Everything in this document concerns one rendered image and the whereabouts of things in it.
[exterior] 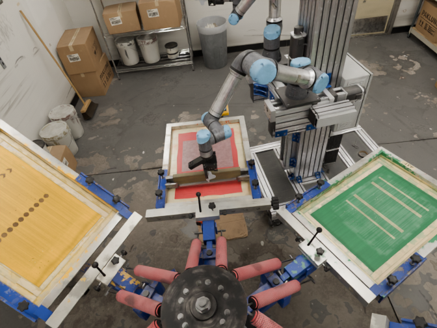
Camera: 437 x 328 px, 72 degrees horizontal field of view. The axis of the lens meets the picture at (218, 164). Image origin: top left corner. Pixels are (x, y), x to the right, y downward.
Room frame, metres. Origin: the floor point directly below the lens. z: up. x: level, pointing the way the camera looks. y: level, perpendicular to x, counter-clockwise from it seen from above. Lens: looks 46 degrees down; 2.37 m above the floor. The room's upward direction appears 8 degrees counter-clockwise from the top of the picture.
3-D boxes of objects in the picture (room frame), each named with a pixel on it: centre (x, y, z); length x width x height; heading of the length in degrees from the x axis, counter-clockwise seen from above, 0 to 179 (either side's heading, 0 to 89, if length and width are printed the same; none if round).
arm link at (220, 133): (1.27, -0.03, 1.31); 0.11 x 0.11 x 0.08; 22
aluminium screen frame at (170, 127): (1.43, 0.07, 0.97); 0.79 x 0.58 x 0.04; 178
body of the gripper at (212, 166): (1.22, 0.05, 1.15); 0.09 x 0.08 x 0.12; 88
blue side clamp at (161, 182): (1.20, 0.36, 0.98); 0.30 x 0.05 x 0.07; 178
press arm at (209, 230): (0.86, 0.09, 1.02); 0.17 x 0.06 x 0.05; 178
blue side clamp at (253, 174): (1.17, -0.20, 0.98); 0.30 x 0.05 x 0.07; 178
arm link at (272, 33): (2.10, -0.50, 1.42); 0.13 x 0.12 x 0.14; 161
